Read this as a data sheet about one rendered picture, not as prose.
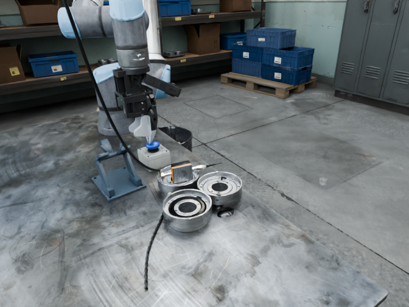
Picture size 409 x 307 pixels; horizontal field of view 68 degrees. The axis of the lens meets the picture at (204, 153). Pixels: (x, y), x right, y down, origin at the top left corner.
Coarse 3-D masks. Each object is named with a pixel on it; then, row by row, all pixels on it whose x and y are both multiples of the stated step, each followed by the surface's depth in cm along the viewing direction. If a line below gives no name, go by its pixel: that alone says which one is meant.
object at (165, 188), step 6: (168, 168) 78; (198, 174) 74; (162, 180) 74; (168, 180) 74; (162, 186) 72; (168, 186) 71; (174, 186) 70; (180, 186) 70; (186, 186) 71; (192, 186) 72; (168, 192) 71
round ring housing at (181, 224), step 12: (180, 192) 68; (192, 192) 69; (204, 192) 67; (168, 204) 66; (180, 204) 66; (192, 204) 66; (168, 216) 61; (204, 216) 61; (180, 228) 62; (192, 228) 62
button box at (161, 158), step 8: (160, 144) 89; (144, 152) 85; (152, 152) 85; (160, 152) 85; (168, 152) 85; (144, 160) 84; (152, 160) 83; (160, 160) 84; (168, 160) 86; (160, 168) 85
